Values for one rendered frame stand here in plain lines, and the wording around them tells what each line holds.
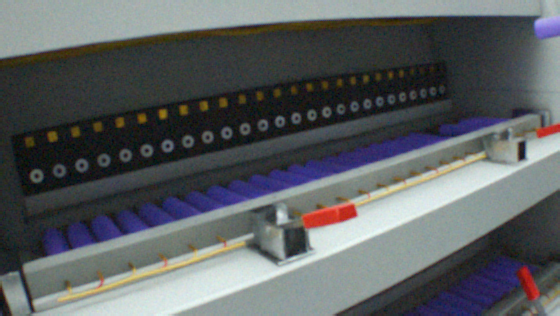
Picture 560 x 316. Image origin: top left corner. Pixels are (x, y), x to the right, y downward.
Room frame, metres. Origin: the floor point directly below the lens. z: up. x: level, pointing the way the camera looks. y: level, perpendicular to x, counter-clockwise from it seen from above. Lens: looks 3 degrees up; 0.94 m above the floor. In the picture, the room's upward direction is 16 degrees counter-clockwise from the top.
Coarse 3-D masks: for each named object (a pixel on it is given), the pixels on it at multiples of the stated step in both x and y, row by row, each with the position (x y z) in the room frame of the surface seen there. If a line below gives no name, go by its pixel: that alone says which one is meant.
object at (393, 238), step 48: (480, 96) 0.61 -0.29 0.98; (528, 96) 0.55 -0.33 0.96; (288, 144) 0.49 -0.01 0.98; (528, 144) 0.49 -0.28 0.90; (48, 192) 0.37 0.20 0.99; (96, 192) 0.39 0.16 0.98; (432, 192) 0.38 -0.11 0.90; (480, 192) 0.37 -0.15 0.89; (528, 192) 0.42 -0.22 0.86; (0, 240) 0.34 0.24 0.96; (336, 240) 0.31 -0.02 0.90; (384, 240) 0.31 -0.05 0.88; (432, 240) 0.34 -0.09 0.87; (0, 288) 0.26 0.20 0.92; (144, 288) 0.27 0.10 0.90; (192, 288) 0.26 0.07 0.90; (240, 288) 0.26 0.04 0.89; (288, 288) 0.28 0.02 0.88; (336, 288) 0.30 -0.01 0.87; (384, 288) 0.32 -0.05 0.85
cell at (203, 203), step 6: (192, 192) 0.39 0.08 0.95; (198, 192) 0.39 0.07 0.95; (186, 198) 0.39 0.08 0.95; (192, 198) 0.38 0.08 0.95; (198, 198) 0.37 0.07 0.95; (204, 198) 0.37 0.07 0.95; (210, 198) 0.37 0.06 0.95; (192, 204) 0.37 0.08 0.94; (198, 204) 0.37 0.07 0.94; (204, 204) 0.36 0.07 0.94; (210, 204) 0.35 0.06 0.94; (216, 204) 0.35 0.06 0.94; (222, 204) 0.35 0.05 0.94; (198, 210) 0.36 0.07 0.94; (204, 210) 0.35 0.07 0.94; (210, 210) 0.35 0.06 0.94
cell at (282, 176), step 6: (270, 174) 0.43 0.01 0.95; (276, 174) 0.42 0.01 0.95; (282, 174) 0.42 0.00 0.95; (288, 174) 0.41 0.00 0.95; (294, 174) 0.41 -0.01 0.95; (282, 180) 0.41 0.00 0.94; (288, 180) 0.40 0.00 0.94; (294, 180) 0.40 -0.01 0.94; (300, 180) 0.39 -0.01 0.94; (306, 180) 0.39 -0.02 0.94; (312, 180) 0.38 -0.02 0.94
